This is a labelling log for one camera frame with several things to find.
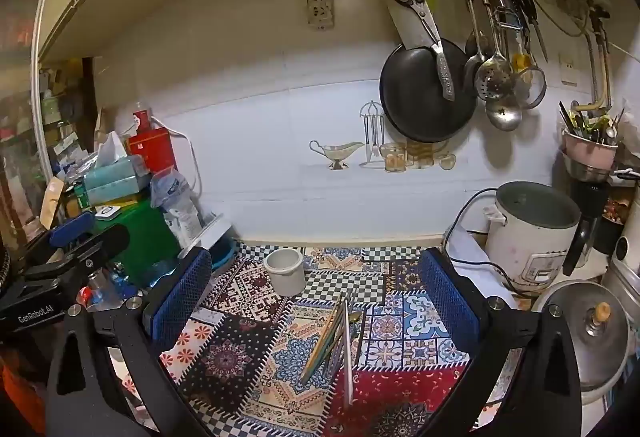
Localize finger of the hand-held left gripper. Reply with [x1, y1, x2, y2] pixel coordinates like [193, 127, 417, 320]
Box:
[22, 223, 132, 284]
[47, 212, 97, 250]

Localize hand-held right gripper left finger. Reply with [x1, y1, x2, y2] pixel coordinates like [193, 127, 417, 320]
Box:
[45, 247, 214, 437]

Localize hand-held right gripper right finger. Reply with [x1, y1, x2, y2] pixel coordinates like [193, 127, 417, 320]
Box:
[419, 248, 584, 437]

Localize dark metal fork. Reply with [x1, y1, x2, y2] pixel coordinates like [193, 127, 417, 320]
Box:
[354, 302, 368, 368]

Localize white ceramic cup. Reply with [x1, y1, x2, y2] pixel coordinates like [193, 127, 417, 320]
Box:
[263, 247, 306, 298]

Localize pink chopstick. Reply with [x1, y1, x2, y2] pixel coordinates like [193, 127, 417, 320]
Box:
[344, 302, 355, 407]
[343, 299, 352, 407]

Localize green chopstick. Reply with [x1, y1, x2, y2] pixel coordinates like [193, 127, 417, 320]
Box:
[312, 297, 347, 375]

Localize grey metal chopstick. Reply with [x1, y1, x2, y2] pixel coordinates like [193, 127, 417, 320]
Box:
[322, 317, 351, 380]

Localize bundle of chopsticks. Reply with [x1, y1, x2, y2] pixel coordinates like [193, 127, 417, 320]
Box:
[299, 301, 344, 385]

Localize clear plastic bottle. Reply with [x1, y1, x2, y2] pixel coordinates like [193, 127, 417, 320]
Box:
[107, 261, 187, 300]

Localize green box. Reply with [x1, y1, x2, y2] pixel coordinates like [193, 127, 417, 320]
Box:
[97, 201, 182, 289]

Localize white cloth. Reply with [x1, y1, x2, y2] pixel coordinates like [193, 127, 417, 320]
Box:
[444, 228, 518, 310]

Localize blue bowl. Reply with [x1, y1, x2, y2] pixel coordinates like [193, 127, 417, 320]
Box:
[209, 237, 237, 274]

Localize teal tissue box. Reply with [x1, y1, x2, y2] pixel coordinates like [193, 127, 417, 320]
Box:
[81, 132, 152, 206]

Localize printed plastic bag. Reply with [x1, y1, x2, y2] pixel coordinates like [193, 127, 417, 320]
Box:
[149, 168, 205, 249]

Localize patterned patchwork mat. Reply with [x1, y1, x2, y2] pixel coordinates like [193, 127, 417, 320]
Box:
[159, 242, 526, 437]

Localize cluttered shelf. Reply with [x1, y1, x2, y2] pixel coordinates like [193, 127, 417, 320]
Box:
[0, 57, 98, 223]

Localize red box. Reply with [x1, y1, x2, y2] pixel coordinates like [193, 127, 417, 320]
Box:
[124, 127, 177, 174]

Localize silver pot lid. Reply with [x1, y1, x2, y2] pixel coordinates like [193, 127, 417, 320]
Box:
[531, 279, 634, 407]

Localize silver metal container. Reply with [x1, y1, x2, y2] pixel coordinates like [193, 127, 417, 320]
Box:
[601, 217, 640, 310]

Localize hanging ladles and skimmers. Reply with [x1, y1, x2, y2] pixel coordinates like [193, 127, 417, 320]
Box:
[457, 0, 524, 132]

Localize black frying pan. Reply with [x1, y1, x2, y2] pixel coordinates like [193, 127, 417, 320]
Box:
[379, 38, 479, 144]

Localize pink utensil holder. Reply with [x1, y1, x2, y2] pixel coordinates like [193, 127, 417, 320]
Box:
[561, 127, 620, 182]

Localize steel slotted spoon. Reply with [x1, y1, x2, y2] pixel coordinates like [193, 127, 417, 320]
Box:
[470, 0, 514, 102]

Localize black power cable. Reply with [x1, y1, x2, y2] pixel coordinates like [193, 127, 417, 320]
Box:
[442, 188, 518, 292]

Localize white cable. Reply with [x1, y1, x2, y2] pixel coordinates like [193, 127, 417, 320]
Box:
[149, 116, 202, 200]

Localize gravy boat wall sticker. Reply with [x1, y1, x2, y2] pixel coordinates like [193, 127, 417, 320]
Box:
[308, 140, 365, 170]

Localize wire mesh strainer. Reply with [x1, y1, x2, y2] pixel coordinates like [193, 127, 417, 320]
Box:
[514, 63, 547, 110]

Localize white wall outlet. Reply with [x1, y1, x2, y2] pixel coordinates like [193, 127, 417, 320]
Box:
[558, 52, 579, 88]

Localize yellow gas hose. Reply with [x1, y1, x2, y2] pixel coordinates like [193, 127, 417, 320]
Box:
[570, 7, 615, 114]

